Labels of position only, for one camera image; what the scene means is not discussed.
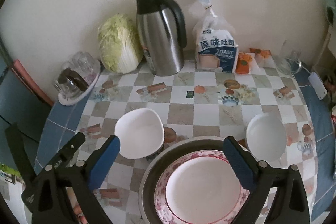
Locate stainless steel round tray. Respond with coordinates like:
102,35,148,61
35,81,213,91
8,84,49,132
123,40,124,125
138,135,289,224

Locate small white bowl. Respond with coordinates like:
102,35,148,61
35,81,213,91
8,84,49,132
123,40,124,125
114,108,165,159

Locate large white bowl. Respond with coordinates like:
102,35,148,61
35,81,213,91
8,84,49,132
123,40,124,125
245,113,286,162

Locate strawberry red-rimmed bowl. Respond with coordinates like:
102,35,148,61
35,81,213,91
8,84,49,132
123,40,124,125
164,155,243,224

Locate floral round plate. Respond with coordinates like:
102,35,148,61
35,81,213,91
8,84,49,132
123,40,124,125
153,149,251,224

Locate checkered tablecloth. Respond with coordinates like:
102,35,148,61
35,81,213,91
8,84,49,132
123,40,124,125
34,53,335,219

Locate white tray with glasses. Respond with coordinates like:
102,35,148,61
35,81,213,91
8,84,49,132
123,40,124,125
54,52,101,106

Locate white power strip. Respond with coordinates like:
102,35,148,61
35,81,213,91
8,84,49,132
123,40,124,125
308,72,327,100

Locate napa cabbage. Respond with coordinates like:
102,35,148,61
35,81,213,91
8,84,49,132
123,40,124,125
98,14,143,74

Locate clear glass mug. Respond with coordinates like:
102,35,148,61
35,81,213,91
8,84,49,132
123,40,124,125
273,39,302,75

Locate orange snack packet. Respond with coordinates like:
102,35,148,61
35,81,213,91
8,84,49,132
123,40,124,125
249,48,276,68
235,52,257,75

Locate stainless steel thermos jug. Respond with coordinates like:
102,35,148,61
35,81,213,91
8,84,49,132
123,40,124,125
136,0,187,77

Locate toast bread bag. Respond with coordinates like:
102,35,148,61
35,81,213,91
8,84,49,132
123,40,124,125
193,0,239,73

